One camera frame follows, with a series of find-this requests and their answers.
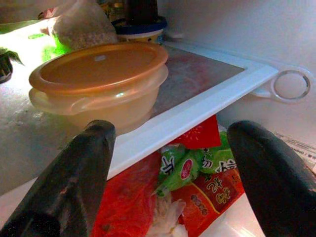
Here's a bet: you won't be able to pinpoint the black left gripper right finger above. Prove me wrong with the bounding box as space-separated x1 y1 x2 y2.
227 120 316 237

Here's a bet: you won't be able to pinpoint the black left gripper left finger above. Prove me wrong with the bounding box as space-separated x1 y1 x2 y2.
0 120 116 237

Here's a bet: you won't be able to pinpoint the clear container with orange lid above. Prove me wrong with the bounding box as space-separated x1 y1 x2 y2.
29 41 169 131

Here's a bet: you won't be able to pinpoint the white printed fridge label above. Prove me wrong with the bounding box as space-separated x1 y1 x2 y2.
274 132 316 174

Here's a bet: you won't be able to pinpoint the white fridge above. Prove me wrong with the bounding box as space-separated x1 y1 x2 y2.
0 0 316 237

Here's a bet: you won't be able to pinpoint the red packet yellow characters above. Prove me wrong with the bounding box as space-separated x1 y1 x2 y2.
171 167 245 237

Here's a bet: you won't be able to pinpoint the orange red plastic bag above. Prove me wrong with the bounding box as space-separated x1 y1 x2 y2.
91 153 164 237

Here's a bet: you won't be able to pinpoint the green food packet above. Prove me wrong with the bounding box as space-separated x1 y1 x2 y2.
197 132 238 174
155 145 201 197

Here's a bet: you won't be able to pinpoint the plain red envelope packet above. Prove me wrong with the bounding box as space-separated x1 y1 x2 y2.
170 115 222 150

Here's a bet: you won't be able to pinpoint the white thin plastic bag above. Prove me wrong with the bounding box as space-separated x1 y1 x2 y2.
147 195 189 237

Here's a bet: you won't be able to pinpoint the white framed glass shelf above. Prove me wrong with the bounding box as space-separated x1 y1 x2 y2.
0 41 279 198

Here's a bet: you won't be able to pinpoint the green vegetable bag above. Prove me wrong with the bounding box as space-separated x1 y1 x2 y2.
0 19 73 63

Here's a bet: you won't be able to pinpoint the clear bag of grains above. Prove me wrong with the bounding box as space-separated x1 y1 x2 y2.
48 0 119 50

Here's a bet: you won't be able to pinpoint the white tub blue lid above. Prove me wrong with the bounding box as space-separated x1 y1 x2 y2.
112 16 168 45

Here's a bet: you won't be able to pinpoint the dark bottle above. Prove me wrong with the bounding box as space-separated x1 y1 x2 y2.
123 0 159 26

